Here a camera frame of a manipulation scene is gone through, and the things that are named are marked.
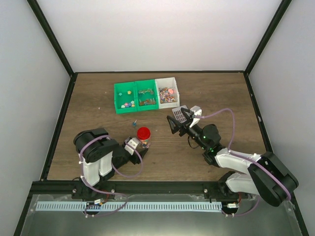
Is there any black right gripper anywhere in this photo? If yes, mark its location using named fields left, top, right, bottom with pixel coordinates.
left=168, top=108, right=208, bottom=150

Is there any lilac slotted plastic scoop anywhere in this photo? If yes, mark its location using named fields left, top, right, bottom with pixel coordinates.
left=172, top=105, right=187, bottom=123

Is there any clear plastic jar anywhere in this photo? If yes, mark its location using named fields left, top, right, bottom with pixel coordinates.
left=138, top=137, right=151, bottom=148

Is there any red round lid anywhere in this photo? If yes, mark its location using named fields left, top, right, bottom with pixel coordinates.
left=137, top=127, right=151, bottom=140

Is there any green bin with square lollipops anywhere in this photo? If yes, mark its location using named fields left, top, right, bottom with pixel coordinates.
left=135, top=79, right=158, bottom=112

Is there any green bin with star candies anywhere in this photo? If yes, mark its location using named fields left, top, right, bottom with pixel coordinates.
left=114, top=82, right=138, bottom=115

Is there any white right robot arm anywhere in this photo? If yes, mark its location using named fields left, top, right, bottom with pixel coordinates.
left=167, top=106, right=299, bottom=207

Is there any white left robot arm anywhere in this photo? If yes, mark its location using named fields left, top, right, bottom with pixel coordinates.
left=73, top=128, right=149, bottom=199

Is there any white bin with swirl lollipops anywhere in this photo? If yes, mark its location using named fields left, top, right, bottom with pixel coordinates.
left=155, top=77, right=180, bottom=109

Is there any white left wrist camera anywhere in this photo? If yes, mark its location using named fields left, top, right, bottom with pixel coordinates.
left=124, top=138, right=139, bottom=155

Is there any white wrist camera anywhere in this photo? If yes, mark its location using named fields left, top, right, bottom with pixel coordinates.
left=124, top=138, right=139, bottom=155
left=189, top=106, right=202, bottom=128

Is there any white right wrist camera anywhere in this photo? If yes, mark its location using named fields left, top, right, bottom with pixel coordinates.
left=189, top=106, right=202, bottom=128

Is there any black front mounting rail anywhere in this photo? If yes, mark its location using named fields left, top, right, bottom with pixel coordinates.
left=29, top=180, right=239, bottom=200

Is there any light blue slotted cable duct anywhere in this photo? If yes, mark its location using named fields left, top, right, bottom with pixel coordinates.
left=35, top=201, right=222, bottom=212

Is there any black enclosure frame post right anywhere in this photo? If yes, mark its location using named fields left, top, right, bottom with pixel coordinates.
left=244, top=0, right=292, bottom=76

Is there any black enclosure frame post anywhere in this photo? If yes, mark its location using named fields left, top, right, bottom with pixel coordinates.
left=27, top=0, right=74, bottom=77
left=244, top=0, right=292, bottom=76

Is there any black enclosure frame post left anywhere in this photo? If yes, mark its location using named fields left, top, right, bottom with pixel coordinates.
left=27, top=0, right=74, bottom=77

